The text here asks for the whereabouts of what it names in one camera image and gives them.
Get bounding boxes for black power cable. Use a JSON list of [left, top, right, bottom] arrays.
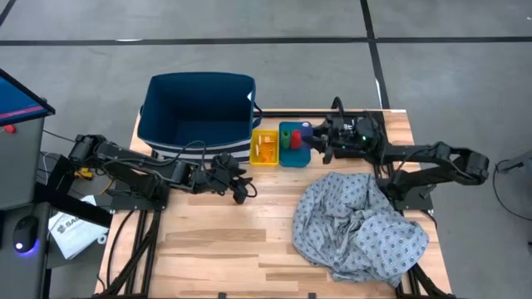
[[106, 209, 136, 290]]

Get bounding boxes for thin black floor cable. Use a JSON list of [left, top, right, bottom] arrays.
[[492, 159, 532, 222]]

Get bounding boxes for teal plastic tray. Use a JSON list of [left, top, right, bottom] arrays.
[[278, 120, 313, 169]]

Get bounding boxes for black aluminium frame rail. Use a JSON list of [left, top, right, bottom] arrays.
[[265, 110, 387, 120]]

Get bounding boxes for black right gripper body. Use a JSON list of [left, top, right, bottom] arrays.
[[326, 115, 382, 159]]

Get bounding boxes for grey side desk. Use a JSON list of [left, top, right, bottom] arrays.
[[0, 202, 53, 299]]

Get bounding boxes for black computer mouse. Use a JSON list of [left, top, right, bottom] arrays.
[[12, 214, 41, 254]]

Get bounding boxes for navy fabric basket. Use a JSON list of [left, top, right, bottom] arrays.
[[136, 71, 265, 163]]

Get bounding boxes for computer monitor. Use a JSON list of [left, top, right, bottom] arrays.
[[0, 68, 57, 128]]

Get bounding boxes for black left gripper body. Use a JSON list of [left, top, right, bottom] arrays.
[[193, 152, 240, 195]]

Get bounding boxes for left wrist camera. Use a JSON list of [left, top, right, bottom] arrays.
[[215, 151, 236, 169]]

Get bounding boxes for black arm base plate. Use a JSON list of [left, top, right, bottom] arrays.
[[111, 186, 170, 212], [392, 186, 434, 212]]

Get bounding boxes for blue bandage roll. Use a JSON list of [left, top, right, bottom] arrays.
[[299, 121, 314, 151]]

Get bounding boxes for orange pill bottle pack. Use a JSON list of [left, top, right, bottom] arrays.
[[254, 132, 278, 164]]

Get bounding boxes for yellow plastic tray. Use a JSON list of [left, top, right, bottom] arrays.
[[249, 129, 280, 167]]

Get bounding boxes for white paper booklet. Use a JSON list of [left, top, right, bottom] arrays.
[[47, 194, 110, 261]]

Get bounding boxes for black aluminium frame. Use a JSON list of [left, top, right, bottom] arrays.
[[365, 110, 456, 299], [94, 208, 164, 298]]

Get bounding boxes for grey patterned hospital gown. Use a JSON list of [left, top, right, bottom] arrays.
[[292, 171, 430, 288]]

